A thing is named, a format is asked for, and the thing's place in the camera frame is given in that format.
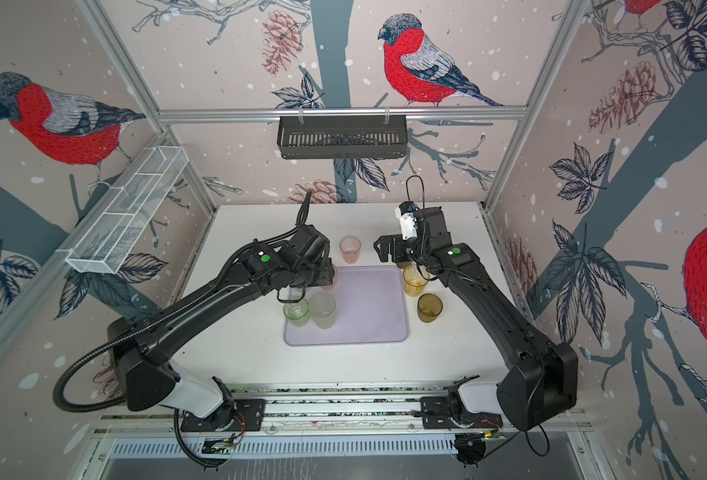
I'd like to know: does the pink glass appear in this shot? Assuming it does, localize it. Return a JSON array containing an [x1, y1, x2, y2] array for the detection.
[[321, 265, 338, 291], [339, 236, 361, 264]]

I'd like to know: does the tall pale green dimpled glass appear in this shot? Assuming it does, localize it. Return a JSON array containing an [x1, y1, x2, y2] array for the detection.
[[309, 291, 337, 330]]

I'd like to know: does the bright green faceted glass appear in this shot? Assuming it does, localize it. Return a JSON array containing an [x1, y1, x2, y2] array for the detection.
[[283, 299, 311, 328]]

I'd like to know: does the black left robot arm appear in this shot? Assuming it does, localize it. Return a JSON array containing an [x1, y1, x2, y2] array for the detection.
[[108, 225, 335, 430]]

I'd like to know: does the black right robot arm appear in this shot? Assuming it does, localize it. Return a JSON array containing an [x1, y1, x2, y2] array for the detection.
[[373, 201, 579, 432]]

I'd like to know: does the lilac plastic tray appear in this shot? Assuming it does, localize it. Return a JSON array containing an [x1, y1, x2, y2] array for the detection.
[[285, 266, 409, 347]]

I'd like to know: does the yellow amber glass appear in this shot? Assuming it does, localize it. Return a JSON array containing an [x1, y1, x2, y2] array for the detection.
[[403, 263, 431, 298]]

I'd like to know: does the dark olive glass near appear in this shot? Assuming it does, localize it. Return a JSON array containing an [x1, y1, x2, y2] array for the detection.
[[417, 293, 443, 323]]

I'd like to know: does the aluminium back crossbar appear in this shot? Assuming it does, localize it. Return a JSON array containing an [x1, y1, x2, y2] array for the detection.
[[157, 106, 529, 125]]

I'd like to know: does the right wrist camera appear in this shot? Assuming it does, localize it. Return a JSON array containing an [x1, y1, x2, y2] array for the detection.
[[395, 201, 419, 241]]

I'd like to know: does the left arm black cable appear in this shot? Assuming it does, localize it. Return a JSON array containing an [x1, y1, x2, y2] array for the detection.
[[52, 190, 314, 470]]

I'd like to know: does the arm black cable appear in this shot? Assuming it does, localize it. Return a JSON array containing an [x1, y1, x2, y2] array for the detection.
[[404, 175, 427, 211], [52, 190, 314, 470]]

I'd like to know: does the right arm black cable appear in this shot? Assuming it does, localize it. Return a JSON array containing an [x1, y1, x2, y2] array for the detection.
[[404, 175, 427, 211]]

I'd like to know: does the black hanging wire basket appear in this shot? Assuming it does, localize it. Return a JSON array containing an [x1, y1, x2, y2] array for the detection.
[[277, 115, 407, 160]]

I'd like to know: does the aluminium front rail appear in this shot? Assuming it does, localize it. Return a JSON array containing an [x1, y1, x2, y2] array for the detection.
[[94, 385, 595, 435]]

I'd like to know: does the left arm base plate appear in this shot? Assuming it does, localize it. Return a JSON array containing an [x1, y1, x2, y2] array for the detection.
[[181, 398, 267, 433]]

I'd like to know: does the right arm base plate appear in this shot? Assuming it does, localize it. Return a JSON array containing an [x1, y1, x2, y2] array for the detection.
[[413, 396, 503, 430]]

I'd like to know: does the white wire mesh shelf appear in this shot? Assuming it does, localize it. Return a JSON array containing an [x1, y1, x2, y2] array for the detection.
[[66, 146, 189, 274]]

